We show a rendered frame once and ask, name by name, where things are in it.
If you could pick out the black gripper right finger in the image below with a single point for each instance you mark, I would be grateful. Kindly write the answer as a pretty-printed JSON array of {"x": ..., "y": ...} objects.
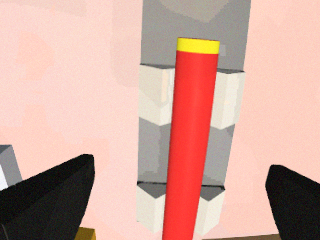
[{"x": 295, "y": 203}]

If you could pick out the red axle with yellow tip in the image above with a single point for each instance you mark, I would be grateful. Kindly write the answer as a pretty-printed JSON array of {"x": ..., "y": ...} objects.
[{"x": 195, "y": 79}]

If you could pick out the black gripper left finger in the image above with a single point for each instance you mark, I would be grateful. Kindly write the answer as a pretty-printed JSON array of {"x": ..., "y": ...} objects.
[{"x": 49, "y": 205}]

